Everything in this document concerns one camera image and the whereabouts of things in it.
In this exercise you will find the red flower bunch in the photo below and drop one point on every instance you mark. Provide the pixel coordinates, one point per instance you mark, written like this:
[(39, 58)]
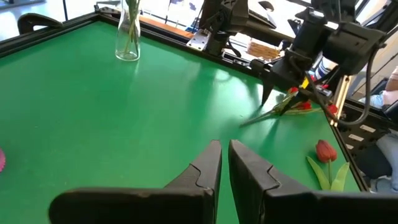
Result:
[(306, 106)]

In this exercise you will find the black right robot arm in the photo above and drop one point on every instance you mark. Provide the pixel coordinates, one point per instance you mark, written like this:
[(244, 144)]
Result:
[(354, 46)]

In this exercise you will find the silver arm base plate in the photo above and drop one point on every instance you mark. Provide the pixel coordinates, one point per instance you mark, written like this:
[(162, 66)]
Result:
[(199, 40)]

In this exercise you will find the red tulip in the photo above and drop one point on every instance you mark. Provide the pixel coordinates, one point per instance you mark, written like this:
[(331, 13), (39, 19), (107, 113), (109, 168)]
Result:
[(326, 151)]

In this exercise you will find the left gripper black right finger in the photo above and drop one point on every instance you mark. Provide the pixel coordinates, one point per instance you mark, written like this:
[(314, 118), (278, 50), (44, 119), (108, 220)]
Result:
[(267, 202)]

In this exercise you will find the black curved chair backrest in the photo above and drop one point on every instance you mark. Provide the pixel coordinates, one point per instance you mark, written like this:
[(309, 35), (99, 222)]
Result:
[(28, 19)]

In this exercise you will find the pink ribbed glass vase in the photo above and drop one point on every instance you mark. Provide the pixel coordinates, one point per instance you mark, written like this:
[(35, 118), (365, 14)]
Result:
[(2, 160)]

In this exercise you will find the black box with white labels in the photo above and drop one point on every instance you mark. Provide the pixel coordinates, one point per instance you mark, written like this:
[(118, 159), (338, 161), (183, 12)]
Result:
[(357, 146)]

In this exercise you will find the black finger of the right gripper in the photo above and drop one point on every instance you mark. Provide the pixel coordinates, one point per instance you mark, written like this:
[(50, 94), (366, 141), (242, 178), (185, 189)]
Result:
[(267, 90), (293, 102)]

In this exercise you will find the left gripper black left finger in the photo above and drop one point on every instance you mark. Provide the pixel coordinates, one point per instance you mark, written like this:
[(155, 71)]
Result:
[(186, 205)]

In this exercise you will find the yellow flower bunch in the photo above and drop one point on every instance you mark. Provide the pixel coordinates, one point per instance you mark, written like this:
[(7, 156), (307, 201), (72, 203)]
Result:
[(132, 18)]

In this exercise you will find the black camera rig frame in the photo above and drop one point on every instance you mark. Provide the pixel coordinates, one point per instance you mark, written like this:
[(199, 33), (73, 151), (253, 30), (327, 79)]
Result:
[(387, 14)]

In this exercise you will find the clear glass vase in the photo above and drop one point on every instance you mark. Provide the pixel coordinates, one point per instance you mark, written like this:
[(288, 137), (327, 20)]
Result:
[(127, 53)]

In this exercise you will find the wooden board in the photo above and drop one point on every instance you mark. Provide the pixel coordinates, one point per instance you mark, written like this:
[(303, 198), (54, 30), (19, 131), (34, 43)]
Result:
[(168, 27)]

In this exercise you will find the silver aluminium profile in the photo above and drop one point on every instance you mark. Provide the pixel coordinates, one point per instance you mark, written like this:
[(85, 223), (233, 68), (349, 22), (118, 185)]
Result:
[(342, 93)]

